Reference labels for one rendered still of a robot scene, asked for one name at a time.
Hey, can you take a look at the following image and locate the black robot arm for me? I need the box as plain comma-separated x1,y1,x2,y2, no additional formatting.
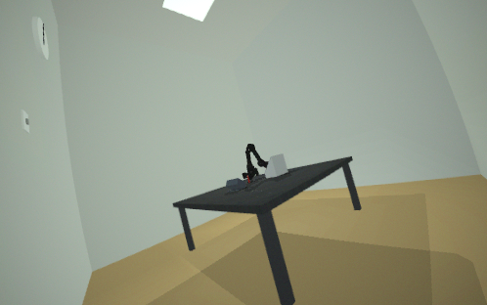
245,144,268,173

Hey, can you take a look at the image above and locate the grey sloped panel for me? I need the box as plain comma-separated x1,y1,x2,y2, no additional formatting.
226,178,245,193

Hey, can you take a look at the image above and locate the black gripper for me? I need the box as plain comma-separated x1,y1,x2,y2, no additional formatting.
243,170,259,179

